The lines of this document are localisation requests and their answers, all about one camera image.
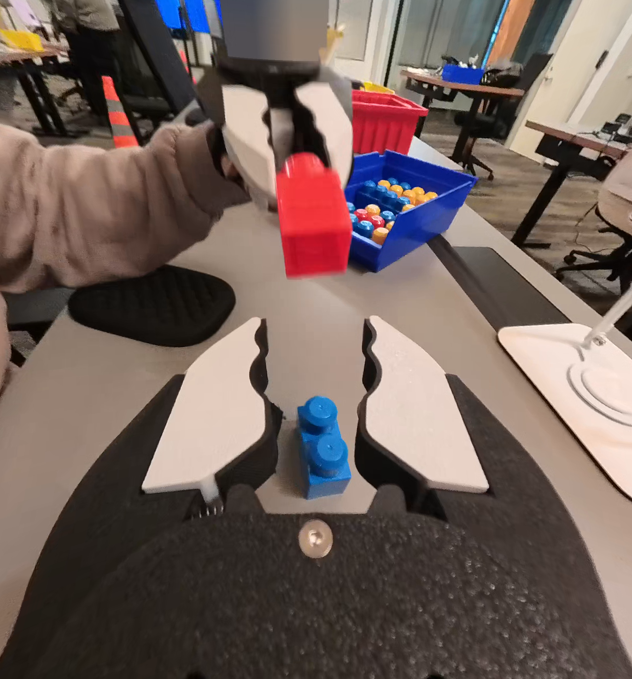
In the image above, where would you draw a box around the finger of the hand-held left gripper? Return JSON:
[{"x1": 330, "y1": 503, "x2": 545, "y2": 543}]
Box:
[
  {"x1": 222, "y1": 85, "x2": 284, "y2": 212},
  {"x1": 294, "y1": 84, "x2": 355, "y2": 190}
]

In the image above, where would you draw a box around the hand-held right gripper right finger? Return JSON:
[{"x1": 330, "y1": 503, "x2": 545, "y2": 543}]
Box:
[{"x1": 355, "y1": 315, "x2": 490, "y2": 494}]

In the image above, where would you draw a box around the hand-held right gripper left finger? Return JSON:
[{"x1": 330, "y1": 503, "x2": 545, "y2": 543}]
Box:
[{"x1": 142, "y1": 317, "x2": 284, "y2": 504}]

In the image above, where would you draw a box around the pile of colourful toy blocks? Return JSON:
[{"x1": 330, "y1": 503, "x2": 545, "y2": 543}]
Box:
[{"x1": 348, "y1": 178, "x2": 440, "y2": 246}]

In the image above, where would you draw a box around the red one-stud toy block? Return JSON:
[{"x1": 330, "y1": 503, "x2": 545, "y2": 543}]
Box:
[{"x1": 275, "y1": 152, "x2": 354, "y2": 280}]

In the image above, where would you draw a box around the blue two-stud toy block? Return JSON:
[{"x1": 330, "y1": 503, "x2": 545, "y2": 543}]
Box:
[{"x1": 296, "y1": 395, "x2": 352, "y2": 500}]

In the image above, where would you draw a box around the blue plastic bin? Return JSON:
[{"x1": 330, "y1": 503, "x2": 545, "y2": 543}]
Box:
[
  {"x1": 441, "y1": 64, "x2": 485, "y2": 86},
  {"x1": 344, "y1": 150, "x2": 479, "y2": 273}
]

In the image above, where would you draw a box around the person's left forearm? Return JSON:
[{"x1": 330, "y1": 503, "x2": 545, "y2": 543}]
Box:
[{"x1": 0, "y1": 122, "x2": 253, "y2": 294}]

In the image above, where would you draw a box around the red plastic bin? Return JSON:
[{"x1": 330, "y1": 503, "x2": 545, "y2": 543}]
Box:
[{"x1": 351, "y1": 89, "x2": 429, "y2": 156}]

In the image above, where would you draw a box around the blue display screen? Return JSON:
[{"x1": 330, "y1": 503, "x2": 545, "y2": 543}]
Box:
[{"x1": 156, "y1": 0, "x2": 224, "y2": 34}]

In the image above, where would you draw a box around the black chair back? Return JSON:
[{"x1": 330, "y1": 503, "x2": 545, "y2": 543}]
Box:
[{"x1": 119, "y1": 0, "x2": 200, "y2": 128}]

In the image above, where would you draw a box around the orange traffic cone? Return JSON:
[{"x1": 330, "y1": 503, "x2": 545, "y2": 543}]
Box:
[{"x1": 102, "y1": 76, "x2": 140, "y2": 149}]

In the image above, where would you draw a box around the white document stand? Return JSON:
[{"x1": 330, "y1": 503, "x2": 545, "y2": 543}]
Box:
[{"x1": 497, "y1": 265, "x2": 632, "y2": 511}]

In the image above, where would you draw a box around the black office chair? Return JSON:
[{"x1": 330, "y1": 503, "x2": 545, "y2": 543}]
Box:
[
  {"x1": 555, "y1": 209, "x2": 632, "y2": 298},
  {"x1": 454, "y1": 52, "x2": 554, "y2": 182}
]

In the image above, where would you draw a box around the black bag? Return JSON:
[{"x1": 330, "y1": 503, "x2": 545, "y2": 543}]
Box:
[{"x1": 483, "y1": 59, "x2": 523, "y2": 86}]

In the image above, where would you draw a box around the wooden edged desk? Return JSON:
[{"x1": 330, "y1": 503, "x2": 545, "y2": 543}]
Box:
[{"x1": 525, "y1": 119, "x2": 632, "y2": 250}]

